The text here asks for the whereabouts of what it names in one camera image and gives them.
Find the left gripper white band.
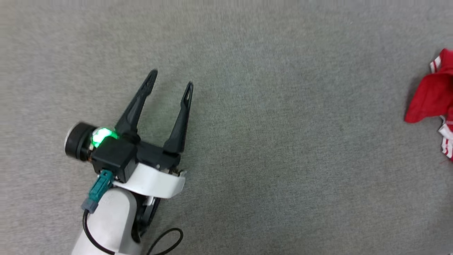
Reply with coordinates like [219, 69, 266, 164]
[113, 69, 194, 199]

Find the teal cable connector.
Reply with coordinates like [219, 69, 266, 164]
[81, 170, 115, 214]

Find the grey fabric sofa cushion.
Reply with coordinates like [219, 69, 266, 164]
[0, 0, 453, 255]

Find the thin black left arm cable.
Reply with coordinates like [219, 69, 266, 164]
[82, 209, 184, 255]

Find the red garment with white stripes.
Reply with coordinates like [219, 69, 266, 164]
[404, 48, 453, 162]

